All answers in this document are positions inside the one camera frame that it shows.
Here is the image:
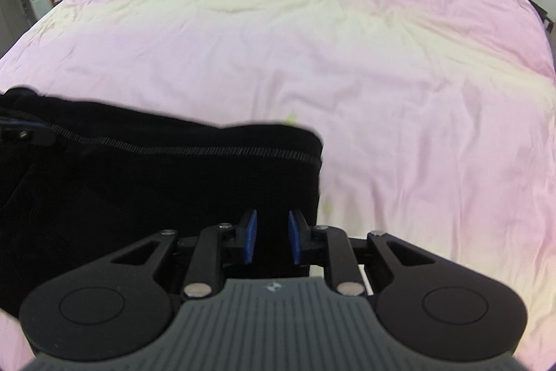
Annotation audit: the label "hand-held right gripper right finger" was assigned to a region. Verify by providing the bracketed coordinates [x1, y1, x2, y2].
[287, 209, 436, 298]

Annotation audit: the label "dark bedside object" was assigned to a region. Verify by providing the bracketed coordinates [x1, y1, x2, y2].
[529, 0, 556, 33]

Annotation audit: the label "pink bed cover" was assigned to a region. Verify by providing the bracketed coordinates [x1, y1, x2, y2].
[0, 0, 556, 371]

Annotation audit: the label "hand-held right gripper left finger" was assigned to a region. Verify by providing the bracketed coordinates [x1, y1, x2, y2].
[111, 209, 259, 299]

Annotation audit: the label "black pants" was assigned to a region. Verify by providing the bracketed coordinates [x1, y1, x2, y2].
[0, 86, 325, 320]

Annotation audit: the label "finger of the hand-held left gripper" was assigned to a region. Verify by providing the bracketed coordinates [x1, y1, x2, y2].
[0, 116, 54, 146]

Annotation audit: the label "white storage box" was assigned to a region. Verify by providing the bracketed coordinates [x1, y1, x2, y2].
[27, 0, 56, 19]

